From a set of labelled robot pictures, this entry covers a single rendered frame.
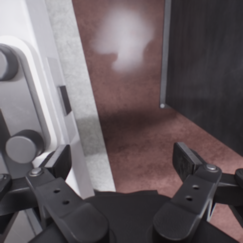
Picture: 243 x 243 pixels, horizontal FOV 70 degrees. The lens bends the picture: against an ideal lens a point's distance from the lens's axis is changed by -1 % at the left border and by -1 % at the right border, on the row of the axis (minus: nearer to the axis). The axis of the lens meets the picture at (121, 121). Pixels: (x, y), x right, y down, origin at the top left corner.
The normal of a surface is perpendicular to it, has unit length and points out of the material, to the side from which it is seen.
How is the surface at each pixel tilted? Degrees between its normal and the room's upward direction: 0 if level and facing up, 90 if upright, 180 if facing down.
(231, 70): 90
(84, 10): 0
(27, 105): 0
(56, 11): 0
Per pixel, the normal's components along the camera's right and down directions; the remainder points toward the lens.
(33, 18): 0.99, -0.17
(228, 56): -1.00, 0.01
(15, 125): 0.03, 0.29
